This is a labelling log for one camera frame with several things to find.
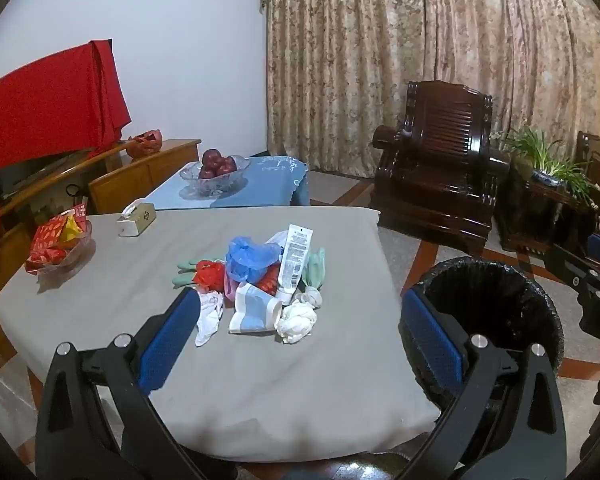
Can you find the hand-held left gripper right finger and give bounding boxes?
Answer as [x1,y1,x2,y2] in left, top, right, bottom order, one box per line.
[399,289,567,480]

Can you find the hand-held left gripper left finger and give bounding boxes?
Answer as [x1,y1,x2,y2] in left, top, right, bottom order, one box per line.
[36,287,207,480]

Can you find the red plastic bag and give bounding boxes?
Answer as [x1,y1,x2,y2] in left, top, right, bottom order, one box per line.
[195,260,227,292]

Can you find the trash bin with black bag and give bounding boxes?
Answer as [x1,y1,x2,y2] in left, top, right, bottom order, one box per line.
[399,256,566,466]

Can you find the orange foam net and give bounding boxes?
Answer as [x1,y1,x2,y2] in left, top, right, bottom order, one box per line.
[254,265,282,295]

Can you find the white plastic wrapper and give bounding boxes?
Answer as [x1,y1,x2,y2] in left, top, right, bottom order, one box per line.
[195,291,225,347]

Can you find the dark wooden side table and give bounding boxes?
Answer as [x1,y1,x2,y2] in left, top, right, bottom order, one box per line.
[495,152,600,257]

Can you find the blue white packet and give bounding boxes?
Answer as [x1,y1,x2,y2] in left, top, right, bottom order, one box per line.
[228,282,284,335]

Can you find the potted green plant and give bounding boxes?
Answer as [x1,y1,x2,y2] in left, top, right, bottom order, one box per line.
[490,125,600,209]

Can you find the blue plastic bag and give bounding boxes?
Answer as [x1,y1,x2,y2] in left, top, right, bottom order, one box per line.
[225,236,284,284]

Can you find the beige tissue box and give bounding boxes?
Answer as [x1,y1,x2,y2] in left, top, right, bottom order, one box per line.
[116,199,157,237]

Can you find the white crumpled tissue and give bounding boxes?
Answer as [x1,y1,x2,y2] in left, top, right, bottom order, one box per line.
[275,302,319,345]

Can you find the glass snack bowl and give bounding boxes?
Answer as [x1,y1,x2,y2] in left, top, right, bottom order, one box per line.
[25,203,94,276]

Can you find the yellow snack packet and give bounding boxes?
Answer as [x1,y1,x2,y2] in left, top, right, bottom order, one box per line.
[60,211,84,247]

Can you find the white squeeze tube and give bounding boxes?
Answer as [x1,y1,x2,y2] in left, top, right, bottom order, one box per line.
[276,224,314,306]

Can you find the glass fruit bowl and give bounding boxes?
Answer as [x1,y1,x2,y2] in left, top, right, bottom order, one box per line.
[180,155,252,197]

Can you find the red snack packet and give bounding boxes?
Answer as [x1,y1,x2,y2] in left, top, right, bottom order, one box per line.
[26,214,81,267]

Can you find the wooden TV cabinet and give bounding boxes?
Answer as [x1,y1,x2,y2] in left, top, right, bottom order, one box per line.
[0,138,202,376]

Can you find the blue tablecloth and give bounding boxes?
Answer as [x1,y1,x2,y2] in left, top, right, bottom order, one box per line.
[142,155,311,211]

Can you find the television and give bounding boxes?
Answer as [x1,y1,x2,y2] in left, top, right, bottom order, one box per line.
[0,147,94,211]

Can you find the red cloth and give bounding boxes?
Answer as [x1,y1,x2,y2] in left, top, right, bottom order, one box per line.
[0,39,132,256]

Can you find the beige patterned curtain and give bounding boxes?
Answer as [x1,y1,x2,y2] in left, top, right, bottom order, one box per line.
[259,0,600,182]

